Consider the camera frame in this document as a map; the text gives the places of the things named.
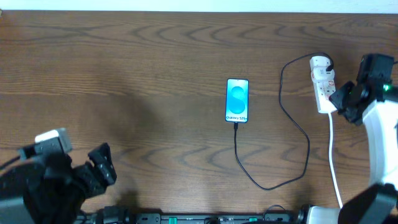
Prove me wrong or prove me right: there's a white power strip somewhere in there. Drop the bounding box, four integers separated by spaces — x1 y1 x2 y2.
310 56 336 114

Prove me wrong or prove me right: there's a white power strip cord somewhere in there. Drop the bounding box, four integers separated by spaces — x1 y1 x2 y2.
328 112 344 208

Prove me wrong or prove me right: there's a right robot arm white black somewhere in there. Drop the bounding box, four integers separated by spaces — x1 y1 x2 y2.
296 54 397 223

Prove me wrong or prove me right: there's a blue Galaxy smartphone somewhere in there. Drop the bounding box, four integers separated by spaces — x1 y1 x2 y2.
225 78 249 123

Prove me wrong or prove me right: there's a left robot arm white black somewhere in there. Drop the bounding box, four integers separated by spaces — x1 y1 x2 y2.
1 143 117 223

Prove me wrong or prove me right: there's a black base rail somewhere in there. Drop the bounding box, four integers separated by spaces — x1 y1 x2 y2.
73 205 310 224

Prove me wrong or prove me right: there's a black USB charging cable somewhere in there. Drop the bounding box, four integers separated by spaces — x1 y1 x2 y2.
233 52 335 191

